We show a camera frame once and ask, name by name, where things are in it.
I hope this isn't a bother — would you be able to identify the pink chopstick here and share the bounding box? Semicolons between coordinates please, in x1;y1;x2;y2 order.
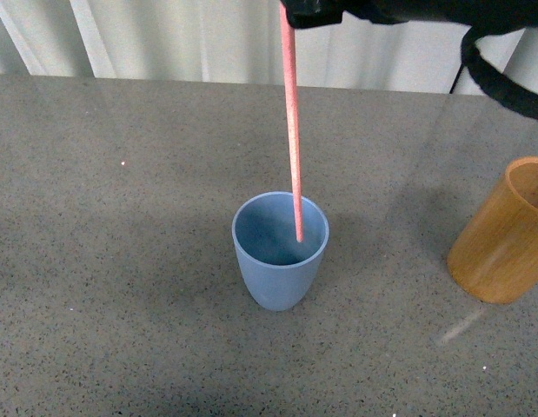
279;3;303;242

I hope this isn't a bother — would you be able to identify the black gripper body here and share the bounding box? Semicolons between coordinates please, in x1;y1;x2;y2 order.
281;1;538;30

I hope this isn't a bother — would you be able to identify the brown wooden chopstick holder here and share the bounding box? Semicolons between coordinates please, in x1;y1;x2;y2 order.
447;156;538;304

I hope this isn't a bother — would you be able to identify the light blue plastic cup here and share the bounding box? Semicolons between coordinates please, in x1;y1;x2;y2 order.
231;191;329;312

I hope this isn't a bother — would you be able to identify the white pleated curtain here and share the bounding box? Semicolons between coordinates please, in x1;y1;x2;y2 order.
0;0;538;96

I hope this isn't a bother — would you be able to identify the black sleeved cable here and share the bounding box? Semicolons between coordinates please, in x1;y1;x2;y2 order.
448;25;538;127

